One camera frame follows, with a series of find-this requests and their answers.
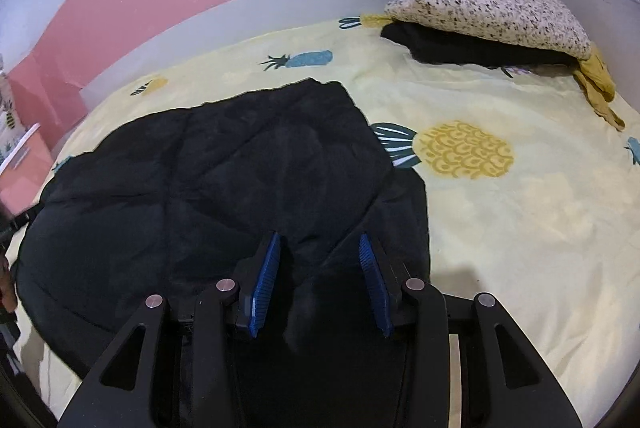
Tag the person's left hand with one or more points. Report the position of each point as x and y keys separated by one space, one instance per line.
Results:
x=7 y=288

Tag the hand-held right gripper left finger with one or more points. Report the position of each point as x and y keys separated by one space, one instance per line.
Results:
x=262 y=283

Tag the black folded garment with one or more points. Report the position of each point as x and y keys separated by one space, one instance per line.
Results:
x=450 y=46

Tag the black puffer jacket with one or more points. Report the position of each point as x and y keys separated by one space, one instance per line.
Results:
x=225 y=178

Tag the mustard yellow garment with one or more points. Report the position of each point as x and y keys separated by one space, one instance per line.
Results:
x=597 y=78

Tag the printed white cloth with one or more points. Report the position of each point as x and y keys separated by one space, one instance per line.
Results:
x=7 y=113

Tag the speckled cream garment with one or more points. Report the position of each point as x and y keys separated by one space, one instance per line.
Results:
x=490 y=13

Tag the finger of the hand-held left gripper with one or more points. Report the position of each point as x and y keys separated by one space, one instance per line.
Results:
x=27 y=216

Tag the white bed frame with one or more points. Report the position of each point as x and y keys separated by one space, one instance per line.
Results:
x=250 y=8

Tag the pineapple print yellow bedsheet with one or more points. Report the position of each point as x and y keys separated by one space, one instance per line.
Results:
x=500 y=233

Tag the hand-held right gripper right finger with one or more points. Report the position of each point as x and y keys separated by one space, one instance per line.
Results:
x=372 y=283

